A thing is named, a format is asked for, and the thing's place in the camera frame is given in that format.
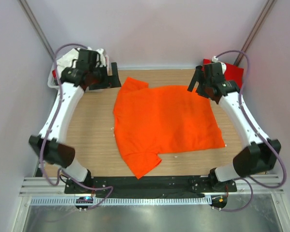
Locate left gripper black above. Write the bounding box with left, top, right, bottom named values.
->
left=90, top=63, right=121, bottom=90

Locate orange t shirt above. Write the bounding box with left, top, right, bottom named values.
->
left=113, top=77, right=225, bottom=179

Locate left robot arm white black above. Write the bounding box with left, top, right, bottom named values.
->
left=29, top=45, right=121, bottom=193

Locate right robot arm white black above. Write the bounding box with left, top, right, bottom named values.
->
left=187, top=62, right=281, bottom=191

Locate folded red t shirt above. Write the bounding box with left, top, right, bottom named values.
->
left=199, top=63, right=244, bottom=92

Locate crumpled white t shirt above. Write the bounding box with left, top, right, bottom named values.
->
left=57, top=47, right=109, bottom=73

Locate white plastic basket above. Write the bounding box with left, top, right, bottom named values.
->
left=47, top=52, right=110, bottom=88

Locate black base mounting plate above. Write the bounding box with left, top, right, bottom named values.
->
left=63, top=175, right=238, bottom=199

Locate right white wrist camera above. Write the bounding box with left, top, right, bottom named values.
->
left=211, top=56, right=227, bottom=73

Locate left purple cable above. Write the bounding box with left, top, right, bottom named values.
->
left=39, top=43, right=114, bottom=210

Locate slotted grey cable duct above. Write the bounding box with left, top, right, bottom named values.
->
left=30, top=195, right=212, bottom=207

